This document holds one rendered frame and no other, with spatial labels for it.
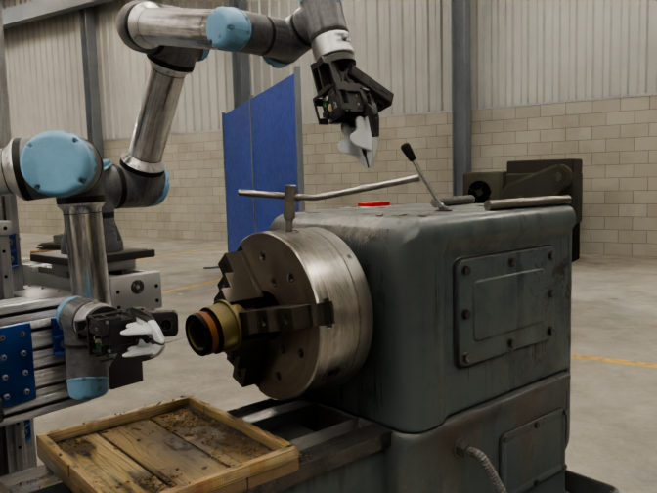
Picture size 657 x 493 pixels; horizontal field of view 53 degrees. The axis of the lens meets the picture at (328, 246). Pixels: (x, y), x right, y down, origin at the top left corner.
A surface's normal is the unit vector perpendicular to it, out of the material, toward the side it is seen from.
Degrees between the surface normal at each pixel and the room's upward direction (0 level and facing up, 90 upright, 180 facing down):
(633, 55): 90
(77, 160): 89
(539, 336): 90
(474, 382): 89
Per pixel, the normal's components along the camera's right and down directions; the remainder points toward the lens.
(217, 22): -0.68, 0.10
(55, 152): 0.31, 0.08
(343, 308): 0.63, -0.13
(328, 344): 0.64, 0.26
